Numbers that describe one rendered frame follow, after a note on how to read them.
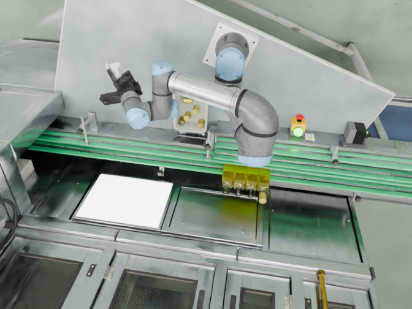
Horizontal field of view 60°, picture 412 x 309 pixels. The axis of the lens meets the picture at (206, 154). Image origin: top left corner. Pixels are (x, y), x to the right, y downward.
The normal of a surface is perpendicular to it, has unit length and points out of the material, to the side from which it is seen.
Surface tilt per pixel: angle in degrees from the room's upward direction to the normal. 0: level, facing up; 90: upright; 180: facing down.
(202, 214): 90
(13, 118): 90
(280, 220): 90
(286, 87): 0
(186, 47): 0
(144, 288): 90
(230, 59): 12
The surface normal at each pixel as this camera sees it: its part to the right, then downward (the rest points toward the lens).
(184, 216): 0.04, -0.79
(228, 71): -0.09, 0.43
